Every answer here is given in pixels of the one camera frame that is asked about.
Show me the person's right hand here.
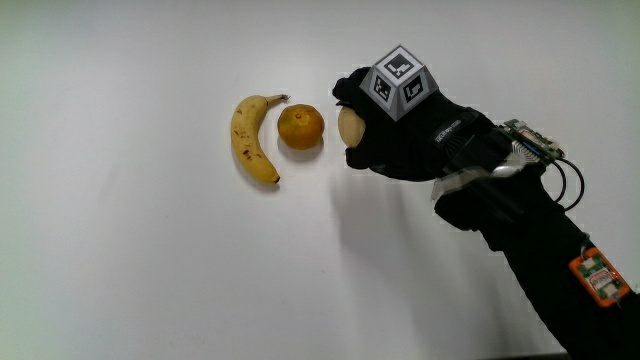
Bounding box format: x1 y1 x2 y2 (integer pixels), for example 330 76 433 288
331 44 497 183

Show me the yellow-brown pear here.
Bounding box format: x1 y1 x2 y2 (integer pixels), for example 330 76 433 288
337 106 368 149

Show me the person's right forearm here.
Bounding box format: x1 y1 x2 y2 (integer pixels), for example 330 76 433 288
432 127 640 360

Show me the orange mandarin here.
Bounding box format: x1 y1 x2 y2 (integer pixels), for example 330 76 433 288
276 103 326 151

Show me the green circuit board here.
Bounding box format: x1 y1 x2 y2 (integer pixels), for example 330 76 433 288
502 118 566 164

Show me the yellow banana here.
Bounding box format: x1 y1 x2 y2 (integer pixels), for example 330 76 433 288
230 93 291 186

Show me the orange sensor module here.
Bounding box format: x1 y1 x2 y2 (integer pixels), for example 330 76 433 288
568 246 633 309

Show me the black cable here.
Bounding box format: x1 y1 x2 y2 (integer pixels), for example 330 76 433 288
548 156 586 213

